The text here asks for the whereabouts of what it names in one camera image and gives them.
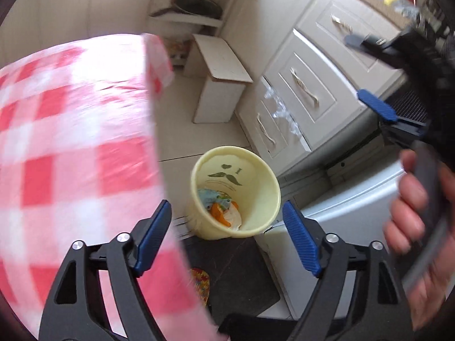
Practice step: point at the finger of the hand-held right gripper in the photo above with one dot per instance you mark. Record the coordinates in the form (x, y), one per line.
(373, 48)
(376, 104)

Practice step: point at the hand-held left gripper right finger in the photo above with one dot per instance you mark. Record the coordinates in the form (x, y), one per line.
(302, 241)

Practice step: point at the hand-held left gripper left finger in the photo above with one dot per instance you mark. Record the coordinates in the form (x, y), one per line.
(153, 238)

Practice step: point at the pale yellow waste bin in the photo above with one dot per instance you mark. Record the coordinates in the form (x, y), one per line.
(256, 181)

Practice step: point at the person's right hand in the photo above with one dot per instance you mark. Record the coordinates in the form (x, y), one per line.
(405, 199)

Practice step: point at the black mesh panel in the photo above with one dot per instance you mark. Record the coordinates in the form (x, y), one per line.
(412, 108)

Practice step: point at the white cabinet with small drawers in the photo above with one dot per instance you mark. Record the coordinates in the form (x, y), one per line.
(320, 53)

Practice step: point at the white appliance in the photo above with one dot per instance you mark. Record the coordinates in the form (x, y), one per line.
(337, 199)

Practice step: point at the colourful floral slipper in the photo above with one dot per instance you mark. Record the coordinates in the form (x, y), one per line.
(199, 286)

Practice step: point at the clear plastic bag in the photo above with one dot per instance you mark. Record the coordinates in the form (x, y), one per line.
(284, 113)

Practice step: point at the red checked plastic tablecloth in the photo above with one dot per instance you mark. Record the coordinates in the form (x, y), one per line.
(71, 131)

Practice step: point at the white box stool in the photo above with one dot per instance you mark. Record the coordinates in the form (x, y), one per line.
(218, 92)

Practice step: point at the dark frying pan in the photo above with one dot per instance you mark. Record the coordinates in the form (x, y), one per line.
(195, 5)

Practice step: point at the white shelf rack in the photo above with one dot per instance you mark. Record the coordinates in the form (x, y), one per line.
(192, 22)

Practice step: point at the white door cabinets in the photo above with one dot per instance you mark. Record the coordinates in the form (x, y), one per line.
(89, 3)

